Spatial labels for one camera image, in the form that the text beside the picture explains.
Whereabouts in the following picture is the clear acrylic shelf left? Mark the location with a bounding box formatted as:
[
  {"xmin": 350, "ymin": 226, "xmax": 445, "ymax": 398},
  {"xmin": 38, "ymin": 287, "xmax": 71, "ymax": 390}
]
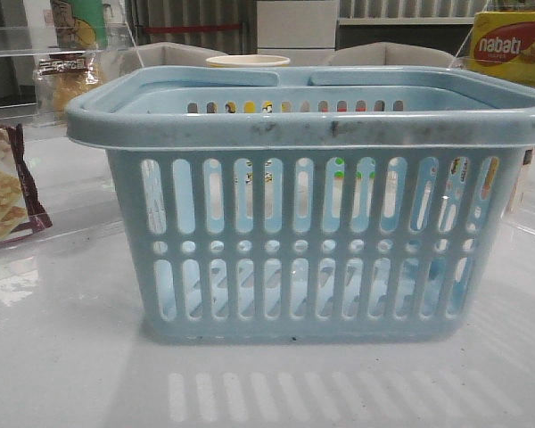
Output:
[{"xmin": 0, "ymin": 23, "xmax": 136, "ymax": 128}]

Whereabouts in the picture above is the white cabinet in background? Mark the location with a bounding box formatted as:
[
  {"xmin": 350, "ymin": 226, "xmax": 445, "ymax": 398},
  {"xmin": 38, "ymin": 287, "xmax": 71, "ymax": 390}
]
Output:
[{"xmin": 256, "ymin": 1, "xmax": 339, "ymax": 49}]

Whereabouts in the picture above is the beige chair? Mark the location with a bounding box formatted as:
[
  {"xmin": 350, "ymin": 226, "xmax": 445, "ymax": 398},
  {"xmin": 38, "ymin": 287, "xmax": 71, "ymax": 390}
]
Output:
[
  {"xmin": 321, "ymin": 42, "xmax": 456, "ymax": 68},
  {"xmin": 117, "ymin": 42, "xmax": 226, "ymax": 77}
]

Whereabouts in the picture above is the beige chair right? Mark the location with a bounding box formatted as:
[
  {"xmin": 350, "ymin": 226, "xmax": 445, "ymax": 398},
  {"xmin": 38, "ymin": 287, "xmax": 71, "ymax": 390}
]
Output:
[{"xmin": 321, "ymin": 42, "xmax": 456, "ymax": 68}]

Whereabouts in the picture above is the green yellow cartoon package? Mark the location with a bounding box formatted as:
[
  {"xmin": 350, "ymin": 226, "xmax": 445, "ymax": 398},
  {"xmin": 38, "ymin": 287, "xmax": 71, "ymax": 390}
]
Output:
[{"xmin": 50, "ymin": 0, "xmax": 107, "ymax": 49}]

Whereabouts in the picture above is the cracker package with maroon edge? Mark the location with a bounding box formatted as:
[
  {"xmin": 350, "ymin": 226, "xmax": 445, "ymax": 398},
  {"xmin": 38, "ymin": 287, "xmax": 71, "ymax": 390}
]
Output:
[{"xmin": 0, "ymin": 124, "xmax": 53, "ymax": 244}]

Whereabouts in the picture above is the packaged bread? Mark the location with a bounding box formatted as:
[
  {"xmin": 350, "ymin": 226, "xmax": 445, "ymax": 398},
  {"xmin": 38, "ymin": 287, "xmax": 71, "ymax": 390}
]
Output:
[{"xmin": 34, "ymin": 52, "xmax": 104, "ymax": 121}]

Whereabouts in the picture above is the beige chair left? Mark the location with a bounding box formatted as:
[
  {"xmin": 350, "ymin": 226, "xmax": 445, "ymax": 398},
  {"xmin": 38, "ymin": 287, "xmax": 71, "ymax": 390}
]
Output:
[{"xmin": 117, "ymin": 42, "xmax": 226, "ymax": 77}]

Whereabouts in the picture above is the light blue plastic basket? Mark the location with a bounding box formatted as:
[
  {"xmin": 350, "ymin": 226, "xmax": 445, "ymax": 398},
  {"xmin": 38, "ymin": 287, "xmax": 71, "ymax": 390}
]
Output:
[{"xmin": 66, "ymin": 66, "xmax": 535, "ymax": 342}]

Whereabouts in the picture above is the yellow Nabati wafer box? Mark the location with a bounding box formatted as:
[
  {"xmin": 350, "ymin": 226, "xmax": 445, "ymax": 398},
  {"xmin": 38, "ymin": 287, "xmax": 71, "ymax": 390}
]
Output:
[{"xmin": 465, "ymin": 12, "xmax": 535, "ymax": 87}]

